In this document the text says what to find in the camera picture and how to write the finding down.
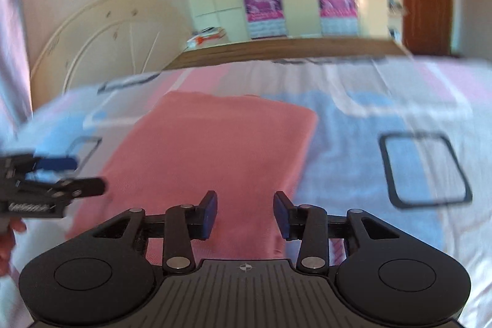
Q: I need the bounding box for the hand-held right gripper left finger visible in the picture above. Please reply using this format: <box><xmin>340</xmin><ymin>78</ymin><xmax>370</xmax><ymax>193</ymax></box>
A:
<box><xmin>86</xmin><ymin>191</ymin><xmax>218</xmax><ymax>273</ymax></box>

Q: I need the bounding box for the pink sweater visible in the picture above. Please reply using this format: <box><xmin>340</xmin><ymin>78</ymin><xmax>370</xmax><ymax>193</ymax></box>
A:
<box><xmin>65</xmin><ymin>90</ymin><xmax>319</xmax><ymax>260</ymax></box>

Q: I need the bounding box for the person's left hand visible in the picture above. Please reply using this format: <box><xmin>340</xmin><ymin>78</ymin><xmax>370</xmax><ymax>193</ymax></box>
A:
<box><xmin>0</xmin><ymin>218</ymin><xmax>27</xmax><ymax>269</ymax></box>

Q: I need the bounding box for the pale pink curtain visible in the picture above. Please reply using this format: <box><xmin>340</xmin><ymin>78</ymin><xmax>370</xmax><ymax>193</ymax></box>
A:
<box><xmin>0</xmin><ymin>0</ymin><xmax>33</xmax><ymax>138</ymax></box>

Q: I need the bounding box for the patterned pastel bedsheet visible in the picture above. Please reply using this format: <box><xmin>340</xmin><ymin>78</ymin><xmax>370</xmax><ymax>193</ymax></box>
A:
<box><xmin>0</xmin><ymin>57</ymin><xmax>492</xmax><ymax>328</ymax></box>

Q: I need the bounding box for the cream arched headboard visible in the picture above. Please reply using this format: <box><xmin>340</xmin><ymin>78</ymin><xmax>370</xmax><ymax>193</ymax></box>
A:
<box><xmin>30</xmin><ymin>0</ymin><xmax>193</xmax><ymax>106</ymax></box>

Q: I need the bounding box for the stack of books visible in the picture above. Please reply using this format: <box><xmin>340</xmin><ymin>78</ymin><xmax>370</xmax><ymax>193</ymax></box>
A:
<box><xmin>196</xmin><ymin>26</ymin><xmax>226</xmax><ymax>43</ymax></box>

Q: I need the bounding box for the pink wall poster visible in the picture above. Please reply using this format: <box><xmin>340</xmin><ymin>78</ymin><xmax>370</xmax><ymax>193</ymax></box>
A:
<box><xmin>315</xmin><ymin>0</ymin><xmax>359</xmax><ymax>37</ymax></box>
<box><xmin>240</xmin><ymin>0</ymin><xmax>288</xmax><ymax>39</ymax></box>

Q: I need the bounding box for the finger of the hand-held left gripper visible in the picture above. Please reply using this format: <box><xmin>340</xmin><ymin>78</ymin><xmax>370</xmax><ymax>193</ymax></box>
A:
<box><xmin>56</xmin><ymin>177</ymin><xmax>107</xmax><ymax>199</ymax></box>
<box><xmin>22</xmin><ymin>156</ymin><xmax>78</xmax><ymax>176</ymax></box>

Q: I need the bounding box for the wooden bed frame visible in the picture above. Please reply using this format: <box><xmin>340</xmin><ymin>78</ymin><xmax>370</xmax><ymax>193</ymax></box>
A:
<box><xmin>165</xmin><ymin>38</ymin><xmax>409</xmax><ymax>70</ymax></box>

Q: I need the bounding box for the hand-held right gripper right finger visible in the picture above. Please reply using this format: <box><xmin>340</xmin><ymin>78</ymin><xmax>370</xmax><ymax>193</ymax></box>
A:
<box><xmin>273</xmin><ymin>191</ymin><xmax>404</xmax><ymax>272</ymax></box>

